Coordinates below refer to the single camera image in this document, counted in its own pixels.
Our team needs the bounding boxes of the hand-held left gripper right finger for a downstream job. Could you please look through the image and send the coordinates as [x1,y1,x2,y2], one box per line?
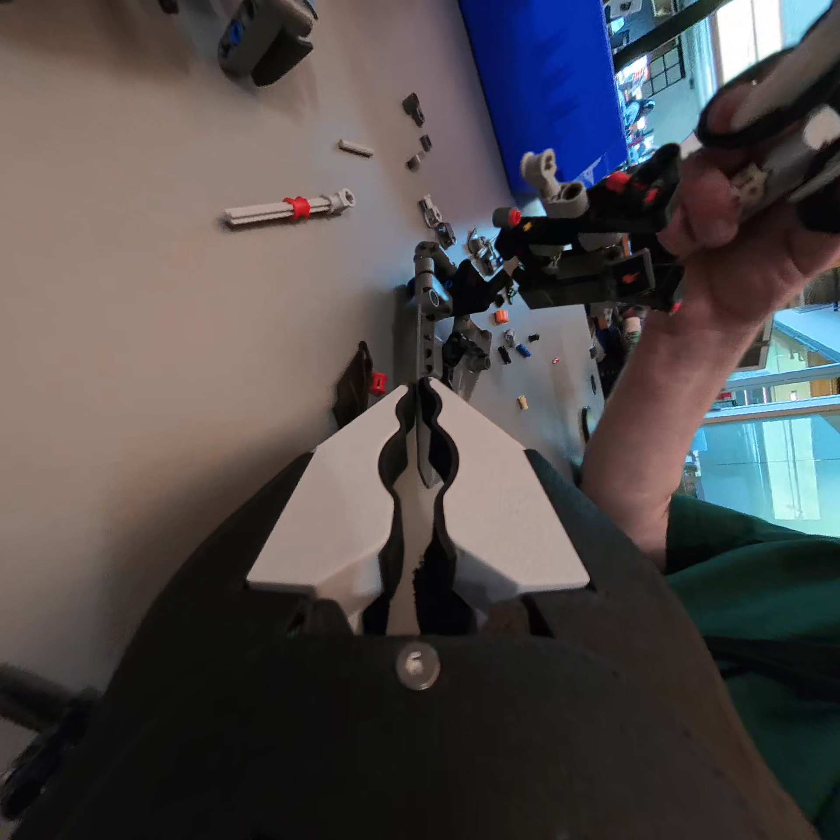
[419,379,592,626]

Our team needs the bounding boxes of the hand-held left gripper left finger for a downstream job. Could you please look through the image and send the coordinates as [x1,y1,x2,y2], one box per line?
[247,386,417,632]

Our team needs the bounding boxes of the black lego panel red pin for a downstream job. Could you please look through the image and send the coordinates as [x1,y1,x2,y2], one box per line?
[333,340,389,431]

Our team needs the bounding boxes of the grey blade lego assembly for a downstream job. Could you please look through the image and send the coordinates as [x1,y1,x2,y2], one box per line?
[392,239,519,490]

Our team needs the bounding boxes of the black lego door assembly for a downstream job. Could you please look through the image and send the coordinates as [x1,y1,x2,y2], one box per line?
[492,141,686,316]

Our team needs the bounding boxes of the person's right forearm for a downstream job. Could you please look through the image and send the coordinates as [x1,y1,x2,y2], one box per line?
[581,305,778,572]

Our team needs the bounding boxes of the grey lego axle red bush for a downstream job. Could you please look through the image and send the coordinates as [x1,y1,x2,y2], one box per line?
[223,188,356,230]

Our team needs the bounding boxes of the scattered loose lego pieces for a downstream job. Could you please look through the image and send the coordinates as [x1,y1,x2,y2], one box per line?
[402,92,565,411]

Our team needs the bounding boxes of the lego car chassis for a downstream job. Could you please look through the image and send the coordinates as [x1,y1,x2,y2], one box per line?
[217,0,317,88]

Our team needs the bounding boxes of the person's right hand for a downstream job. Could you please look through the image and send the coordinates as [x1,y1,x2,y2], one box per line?
[656,146,840,332]

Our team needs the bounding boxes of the person's green shirt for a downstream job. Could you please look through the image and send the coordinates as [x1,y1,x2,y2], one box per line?
[663,495,840,836]

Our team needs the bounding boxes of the blue plastic parts bin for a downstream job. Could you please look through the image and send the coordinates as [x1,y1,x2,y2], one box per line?
[459,0,630,198]

